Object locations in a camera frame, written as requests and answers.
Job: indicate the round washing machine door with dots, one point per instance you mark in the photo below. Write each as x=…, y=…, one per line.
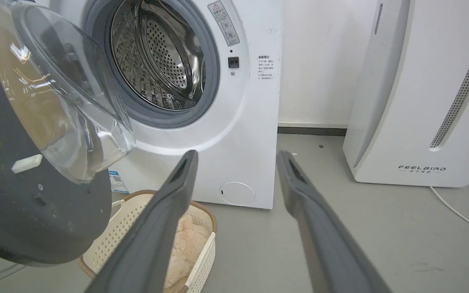
x=35, y=134

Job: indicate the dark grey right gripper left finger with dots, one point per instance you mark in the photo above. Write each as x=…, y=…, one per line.
x=153, y=236

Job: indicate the cream fluffy plush cloth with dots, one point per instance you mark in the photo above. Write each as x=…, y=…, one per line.
x=185, y=252

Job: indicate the white perforated laundry basket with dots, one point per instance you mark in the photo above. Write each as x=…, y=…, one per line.
x=116, y=240

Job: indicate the white front-load washing machine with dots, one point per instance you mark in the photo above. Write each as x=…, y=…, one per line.
x=218, y=101

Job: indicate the white air purifier appliance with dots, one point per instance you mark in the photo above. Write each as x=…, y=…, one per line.
x=421, y=89

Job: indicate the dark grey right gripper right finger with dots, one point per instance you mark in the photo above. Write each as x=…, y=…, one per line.
x=324, y=236

